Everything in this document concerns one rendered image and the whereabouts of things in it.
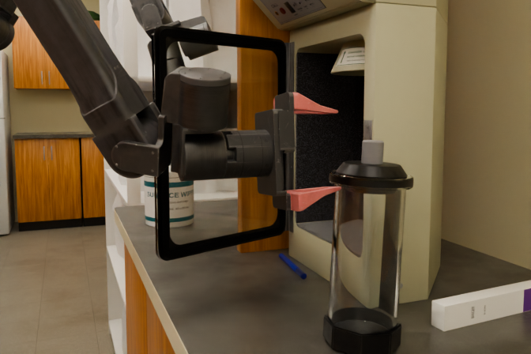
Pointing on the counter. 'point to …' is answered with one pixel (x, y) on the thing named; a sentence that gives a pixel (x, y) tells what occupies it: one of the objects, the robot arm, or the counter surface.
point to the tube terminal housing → (397, 102)
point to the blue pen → (292, 265)
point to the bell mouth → (351, 59)
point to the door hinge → (289, 152)
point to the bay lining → (325, 128)
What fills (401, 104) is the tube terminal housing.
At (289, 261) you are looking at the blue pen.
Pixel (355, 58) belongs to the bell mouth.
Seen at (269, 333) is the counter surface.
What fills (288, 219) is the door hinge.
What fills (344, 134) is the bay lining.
